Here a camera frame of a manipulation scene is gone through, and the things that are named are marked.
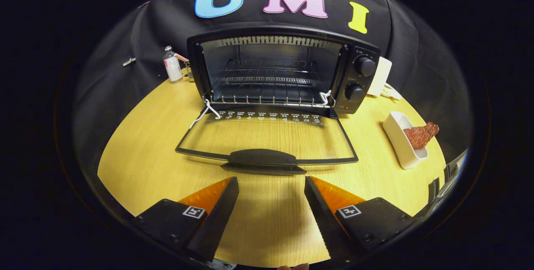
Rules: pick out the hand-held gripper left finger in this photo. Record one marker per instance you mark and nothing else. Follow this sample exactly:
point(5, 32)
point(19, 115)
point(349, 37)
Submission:
point(217, 215)

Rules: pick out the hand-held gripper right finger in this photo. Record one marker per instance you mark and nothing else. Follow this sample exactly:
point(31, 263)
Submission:
point(323, 215)

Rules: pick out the red meat slice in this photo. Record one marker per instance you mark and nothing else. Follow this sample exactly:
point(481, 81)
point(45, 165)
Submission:
point(420, 134)

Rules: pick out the black toaster oven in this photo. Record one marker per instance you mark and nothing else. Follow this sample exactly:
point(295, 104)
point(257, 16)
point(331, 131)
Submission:
point(363, 82)

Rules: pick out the white pop-up toaster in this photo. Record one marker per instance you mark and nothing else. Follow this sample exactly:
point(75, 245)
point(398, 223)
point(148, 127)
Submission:
point(383, 74)

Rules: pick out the white rectangular dish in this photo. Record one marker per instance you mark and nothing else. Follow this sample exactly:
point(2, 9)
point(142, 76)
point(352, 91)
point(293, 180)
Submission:
point(400, 145)

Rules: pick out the small clear bottle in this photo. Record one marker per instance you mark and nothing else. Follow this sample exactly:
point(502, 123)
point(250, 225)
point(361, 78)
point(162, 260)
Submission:
point(172, 67)

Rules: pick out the silver metal clip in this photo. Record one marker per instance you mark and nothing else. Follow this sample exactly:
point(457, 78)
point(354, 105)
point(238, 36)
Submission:
point(129, 61)

